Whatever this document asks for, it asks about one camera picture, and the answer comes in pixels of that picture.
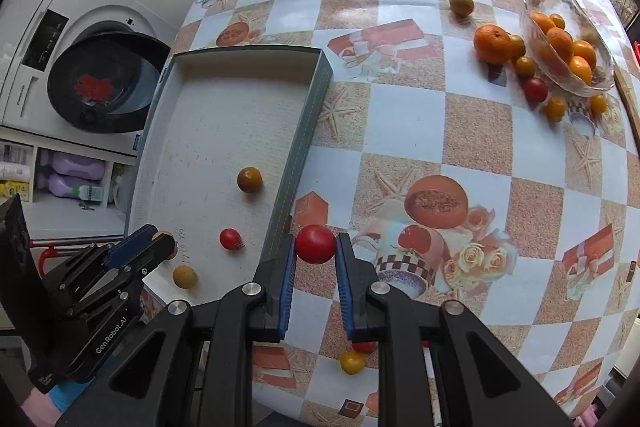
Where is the large orange mandarin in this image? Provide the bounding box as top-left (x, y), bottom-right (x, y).
top-left (473, 24), bottom-right (512, 66)

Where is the tan longan fruit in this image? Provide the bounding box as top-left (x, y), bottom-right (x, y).
top-left (172, 265), bottom-right (198, 289)

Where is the green-brown fruit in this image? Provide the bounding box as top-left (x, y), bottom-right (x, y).
top-left (448, 0), bottom-right (475, 18)

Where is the checkered printed tablecloth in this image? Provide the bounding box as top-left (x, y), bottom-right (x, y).
top-left (175, 0), bottom-right (639, 417)

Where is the red stemmed cherry tomato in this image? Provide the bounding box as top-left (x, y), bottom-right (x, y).
top-left (352, 341), bottom-right (378, 355)

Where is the yellow cherry tomato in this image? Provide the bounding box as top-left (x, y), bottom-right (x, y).
top-left (340, 351), bottom-right (367, 376)

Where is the brown-green tomato in tray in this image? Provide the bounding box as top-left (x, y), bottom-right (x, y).
top-left (236, 167), bottom-right (264, 194)

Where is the red tomato near mandarin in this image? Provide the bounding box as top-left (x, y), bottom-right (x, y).
top-left (522, 77), bottom-right (549, 105)

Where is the glass fruit bowl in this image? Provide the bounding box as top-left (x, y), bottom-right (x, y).
top-left (521, 0), bottom-right (614, 98)

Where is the grey shallow tray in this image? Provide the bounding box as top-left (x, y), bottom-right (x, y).
top-left (127, 44), bottom-right (332, 305)

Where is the yellow tomato near bowl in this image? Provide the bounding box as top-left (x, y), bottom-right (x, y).
top-left (544, 96), bottom-right (566, 124)

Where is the white washing machine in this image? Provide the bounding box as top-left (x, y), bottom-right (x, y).
top-left (1, 0), bottom-right (176, 156)

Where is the red tomato in tray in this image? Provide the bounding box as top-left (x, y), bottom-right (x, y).
top-left (219, 228), bottom-right (244, 251)

